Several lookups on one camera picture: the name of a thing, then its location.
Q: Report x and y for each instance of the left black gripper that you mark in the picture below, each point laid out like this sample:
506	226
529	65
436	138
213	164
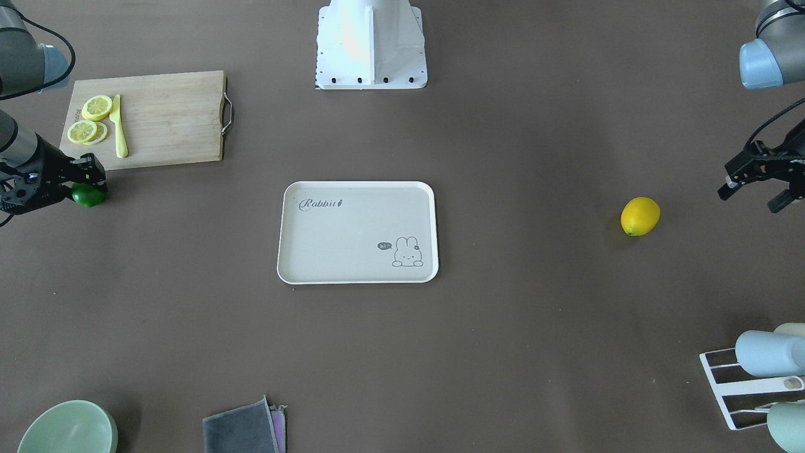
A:
768	165

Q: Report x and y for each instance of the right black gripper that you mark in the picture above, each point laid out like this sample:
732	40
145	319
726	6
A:
43	165

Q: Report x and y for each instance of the green lime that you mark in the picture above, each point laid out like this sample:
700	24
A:
87	195

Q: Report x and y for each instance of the yellow lemon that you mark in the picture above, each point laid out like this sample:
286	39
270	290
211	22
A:
640	216

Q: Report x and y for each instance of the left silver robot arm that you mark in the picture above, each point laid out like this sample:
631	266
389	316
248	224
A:
773	59

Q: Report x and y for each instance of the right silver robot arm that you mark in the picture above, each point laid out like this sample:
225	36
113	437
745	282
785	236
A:
34	59

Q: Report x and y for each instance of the cream rabbit tray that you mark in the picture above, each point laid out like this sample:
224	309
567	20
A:
358	232

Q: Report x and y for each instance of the lemon slice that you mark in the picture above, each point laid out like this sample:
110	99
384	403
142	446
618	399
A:
100	135
83	131
97	108

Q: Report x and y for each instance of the yellow plastic knife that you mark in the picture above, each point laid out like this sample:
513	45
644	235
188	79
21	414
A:
121	145

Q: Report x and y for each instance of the wooden cutting board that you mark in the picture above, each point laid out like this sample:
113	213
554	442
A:
168	119

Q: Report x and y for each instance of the white plastic cup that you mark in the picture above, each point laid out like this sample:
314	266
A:
791	328

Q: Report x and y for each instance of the blue plastic cup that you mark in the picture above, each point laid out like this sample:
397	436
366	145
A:
769	354

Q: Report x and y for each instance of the green plastic cup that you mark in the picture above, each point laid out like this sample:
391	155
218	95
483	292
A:
785	423

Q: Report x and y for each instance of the mint green bowl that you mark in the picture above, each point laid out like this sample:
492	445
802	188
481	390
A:
71	426

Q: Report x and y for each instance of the grey folded cloth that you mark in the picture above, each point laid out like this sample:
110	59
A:
260	427

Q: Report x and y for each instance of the white wire cup rack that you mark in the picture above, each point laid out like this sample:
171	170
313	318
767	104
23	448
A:
744	400

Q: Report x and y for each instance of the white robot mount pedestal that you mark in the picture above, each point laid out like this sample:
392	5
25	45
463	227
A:
364	45

